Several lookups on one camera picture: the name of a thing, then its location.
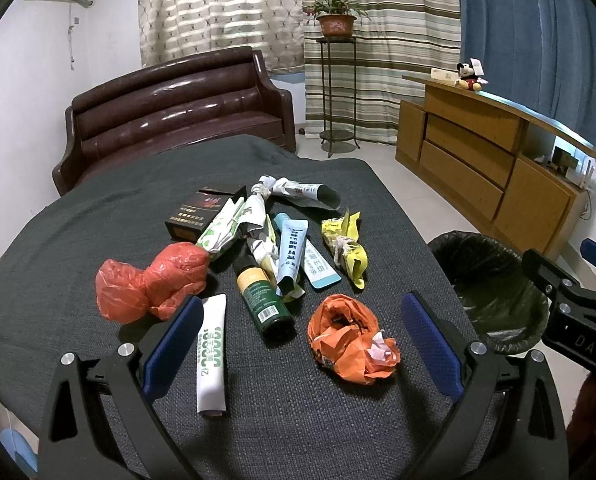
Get small blue white sachet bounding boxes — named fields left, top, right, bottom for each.
left=302, top=240, right=341, bottom=290

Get dark brown leather sofa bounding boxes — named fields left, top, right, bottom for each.
left=53, top=46, right=296, bottom=195

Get striped curtain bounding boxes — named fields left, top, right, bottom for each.
left=304, top=0, right=461, bottom=144

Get black metal plant stand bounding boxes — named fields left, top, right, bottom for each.
left=316, top=36, right=360, bottom=158

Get white green paper wrapper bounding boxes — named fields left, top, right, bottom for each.
left=196, top=193, right=266, bottom=260

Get potted plant terracotta pot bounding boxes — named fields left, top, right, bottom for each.
left=302, top=0, right=368, bottom=39

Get orange plastic bag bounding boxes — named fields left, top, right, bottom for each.
left=307, top=294, right=401, bottom=386

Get black lined trash bin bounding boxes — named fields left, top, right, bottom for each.
left=428, top=231, right=548, bottom=356

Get green yellow bottle black cap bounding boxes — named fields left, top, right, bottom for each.
left=233, top=255, right=295, bottom=344

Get white green tube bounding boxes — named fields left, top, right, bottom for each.
left=196, top=294, right=228, bottom=417

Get small box on sideboard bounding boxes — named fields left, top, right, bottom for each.
left=430, top=67, right=460, bottom=86

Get dark grey tablecloth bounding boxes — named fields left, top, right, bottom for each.
left=0, top=136, right=474, bottom=479

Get light blue tube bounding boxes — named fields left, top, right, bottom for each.
left=273, top=212, right=309, bottom=297

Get beige patterned curtain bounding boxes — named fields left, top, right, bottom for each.
left=138, top=0, right=304, bottom=74

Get black cigarette box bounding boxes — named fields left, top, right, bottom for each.
left=164, top=183, right=246, bottom=243

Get wooden sideboard cabinet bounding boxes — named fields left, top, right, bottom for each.
left=396, top=76, right=596, bottom=259

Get white paper roll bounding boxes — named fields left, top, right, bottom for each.
left=251, top=176, right=341, bottom=210

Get yellow wrapper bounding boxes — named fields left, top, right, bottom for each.
left=321, top=210, right=368, bottom=290

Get Mickey Mouse plush toy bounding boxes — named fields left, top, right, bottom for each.
left=455, top=58, right=489, bottom=91

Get red plastic bag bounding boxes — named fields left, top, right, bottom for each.
left=95, top=242, right=210, bottom=324

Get blue curtain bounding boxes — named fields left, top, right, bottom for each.
left=460, top=0, right=596, bottom=146

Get items on sideboard shelf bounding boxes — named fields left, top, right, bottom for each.
left=534, top=146, right=595, bottom=190

